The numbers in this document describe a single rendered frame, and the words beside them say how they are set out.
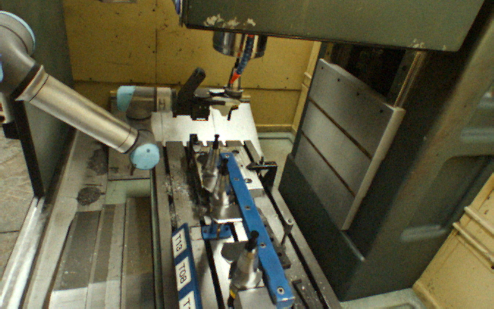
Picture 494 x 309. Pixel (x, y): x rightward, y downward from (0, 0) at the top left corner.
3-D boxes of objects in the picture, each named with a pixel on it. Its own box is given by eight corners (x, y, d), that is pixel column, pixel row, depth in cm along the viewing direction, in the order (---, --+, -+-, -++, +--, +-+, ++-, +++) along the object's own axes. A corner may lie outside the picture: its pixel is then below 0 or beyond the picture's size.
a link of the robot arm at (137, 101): (120, 106, 98) (118, 80, 93) (156, 107, 101) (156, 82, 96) (117, 118, 91) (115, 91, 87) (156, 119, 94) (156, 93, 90)
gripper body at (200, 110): (207, 110, 105) (170, 109, 102) (209, 87, 101) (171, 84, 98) (210, 121, 99) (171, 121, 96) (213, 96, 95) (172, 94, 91)
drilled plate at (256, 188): (202, 201, 115) (203, 191, 112) (191, 157, 138) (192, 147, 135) (260, 197, 122) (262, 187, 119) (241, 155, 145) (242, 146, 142)
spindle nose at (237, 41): (270, 62, 89) (280, 17, 82) (215, 57, 84) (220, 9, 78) (257, 45, 102) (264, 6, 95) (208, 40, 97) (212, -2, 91)
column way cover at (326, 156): (339, 233, 118) (393, 110, 91) (290, 160, 155) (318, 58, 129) (350, 232, 119) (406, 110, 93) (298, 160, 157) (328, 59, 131)
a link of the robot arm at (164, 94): (156, 83, 96) (156, 94, 90) (172, 84, 98) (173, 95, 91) (156, 105, 100) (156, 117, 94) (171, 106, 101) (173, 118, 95)
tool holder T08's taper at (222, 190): (232, 199, 76) (234, 177, 72) (214, 200, 75) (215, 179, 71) (229, 187, 79) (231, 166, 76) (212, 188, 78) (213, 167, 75)
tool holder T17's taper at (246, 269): (261, 278, 59) (267, 254, 55) (239, 284, 57) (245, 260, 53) (251, 259, 62) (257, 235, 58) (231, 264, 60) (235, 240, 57)
